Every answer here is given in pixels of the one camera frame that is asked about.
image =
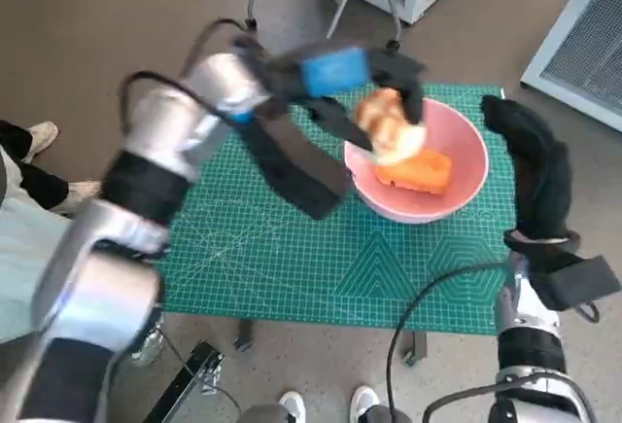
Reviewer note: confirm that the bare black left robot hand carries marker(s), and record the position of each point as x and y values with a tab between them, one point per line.
335	70

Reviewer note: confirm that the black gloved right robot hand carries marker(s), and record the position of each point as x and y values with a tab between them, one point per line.
542	175

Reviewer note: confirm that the round toy bread bun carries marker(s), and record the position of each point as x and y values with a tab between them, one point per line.
389	131

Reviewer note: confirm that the pink bowl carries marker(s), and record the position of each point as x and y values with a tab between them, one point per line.
461	151

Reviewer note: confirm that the long twisted toy bread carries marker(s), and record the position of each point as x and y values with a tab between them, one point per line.
418	175

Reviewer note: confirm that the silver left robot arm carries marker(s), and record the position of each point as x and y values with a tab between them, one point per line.
160	131

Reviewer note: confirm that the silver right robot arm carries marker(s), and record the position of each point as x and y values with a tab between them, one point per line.
529	350

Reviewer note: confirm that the large white mesh cabinet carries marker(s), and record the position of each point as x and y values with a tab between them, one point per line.
583	48

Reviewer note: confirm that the green cutting mat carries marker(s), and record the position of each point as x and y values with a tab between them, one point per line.
272	267

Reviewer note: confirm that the metal table leg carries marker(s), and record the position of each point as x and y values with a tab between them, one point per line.
244	335
415	350

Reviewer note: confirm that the grey white sneaker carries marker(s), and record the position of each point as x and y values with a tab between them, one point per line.
148	345

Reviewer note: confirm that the person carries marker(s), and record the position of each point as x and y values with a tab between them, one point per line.
291	403
19	248

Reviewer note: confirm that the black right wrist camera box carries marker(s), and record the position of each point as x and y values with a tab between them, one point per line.
573	282

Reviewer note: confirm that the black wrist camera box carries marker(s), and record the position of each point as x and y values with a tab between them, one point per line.
573	282
291	175

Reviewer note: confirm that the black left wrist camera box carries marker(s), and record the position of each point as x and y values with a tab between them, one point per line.
291	175

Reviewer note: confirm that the black bar with metal bracket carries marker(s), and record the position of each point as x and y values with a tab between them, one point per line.
187	379

